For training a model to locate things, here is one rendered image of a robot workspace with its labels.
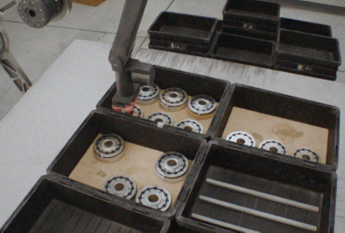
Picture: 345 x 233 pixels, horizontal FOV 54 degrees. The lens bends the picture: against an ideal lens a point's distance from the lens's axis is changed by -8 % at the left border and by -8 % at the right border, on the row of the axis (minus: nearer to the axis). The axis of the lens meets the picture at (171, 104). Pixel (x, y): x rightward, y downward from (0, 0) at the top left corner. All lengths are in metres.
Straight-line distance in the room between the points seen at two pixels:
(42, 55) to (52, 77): 1.58
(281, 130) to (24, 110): 1.09
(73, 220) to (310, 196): 0.71
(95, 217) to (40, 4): 0.80
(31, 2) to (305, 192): 1.17
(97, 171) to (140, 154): 0.15
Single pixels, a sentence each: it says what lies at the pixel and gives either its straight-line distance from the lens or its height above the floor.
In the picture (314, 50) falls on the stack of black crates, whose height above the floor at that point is 0.49.
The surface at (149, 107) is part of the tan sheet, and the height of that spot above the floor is 0.83.
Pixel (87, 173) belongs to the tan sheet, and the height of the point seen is 0.83.
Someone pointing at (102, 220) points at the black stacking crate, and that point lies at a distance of 1.07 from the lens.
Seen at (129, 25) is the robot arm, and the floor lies 1.25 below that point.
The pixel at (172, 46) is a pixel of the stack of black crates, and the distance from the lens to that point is 2.32.
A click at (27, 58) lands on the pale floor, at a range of 3.42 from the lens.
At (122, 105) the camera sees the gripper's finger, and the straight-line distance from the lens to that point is 1.21.
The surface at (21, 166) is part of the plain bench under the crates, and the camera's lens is 1.45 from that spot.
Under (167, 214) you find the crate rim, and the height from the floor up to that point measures 0.93.
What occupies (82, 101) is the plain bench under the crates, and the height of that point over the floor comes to 0.70.
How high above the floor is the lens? 1.73
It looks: 41 degrees down
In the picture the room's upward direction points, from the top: 1 degrees counter-clockwise
